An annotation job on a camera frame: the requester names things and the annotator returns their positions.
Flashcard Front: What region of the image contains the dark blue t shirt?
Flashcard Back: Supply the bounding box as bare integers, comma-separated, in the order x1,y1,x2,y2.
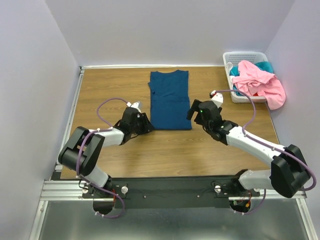
148,69,192,131

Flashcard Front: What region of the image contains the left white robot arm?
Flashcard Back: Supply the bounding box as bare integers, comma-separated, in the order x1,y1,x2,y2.
58,107,154,198

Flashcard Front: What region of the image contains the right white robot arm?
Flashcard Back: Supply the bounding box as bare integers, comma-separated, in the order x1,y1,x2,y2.
187,99,313,198

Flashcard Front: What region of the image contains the pink t shirt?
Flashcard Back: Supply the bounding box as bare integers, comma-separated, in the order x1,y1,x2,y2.
232,60,286,110

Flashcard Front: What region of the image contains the white plastic laundry basket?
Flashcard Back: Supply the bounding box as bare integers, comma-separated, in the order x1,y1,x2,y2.
222,51,268,104

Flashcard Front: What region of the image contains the teal t shirt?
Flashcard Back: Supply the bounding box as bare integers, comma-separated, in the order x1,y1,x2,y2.
229,61,274,97

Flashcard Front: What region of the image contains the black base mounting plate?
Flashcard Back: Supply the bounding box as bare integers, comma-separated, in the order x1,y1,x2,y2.
82,175,260,209

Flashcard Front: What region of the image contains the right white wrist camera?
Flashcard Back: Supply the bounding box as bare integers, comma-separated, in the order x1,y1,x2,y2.
211,92,224,108

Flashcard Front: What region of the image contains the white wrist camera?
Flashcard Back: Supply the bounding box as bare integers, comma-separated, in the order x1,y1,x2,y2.
211,92,224,108
126,101,141,109

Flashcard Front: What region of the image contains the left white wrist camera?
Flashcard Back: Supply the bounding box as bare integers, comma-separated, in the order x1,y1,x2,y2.
126,101,141,109

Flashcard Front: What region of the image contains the aluminium frame rail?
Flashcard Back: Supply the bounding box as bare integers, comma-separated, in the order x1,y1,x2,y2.
30,180,318,240

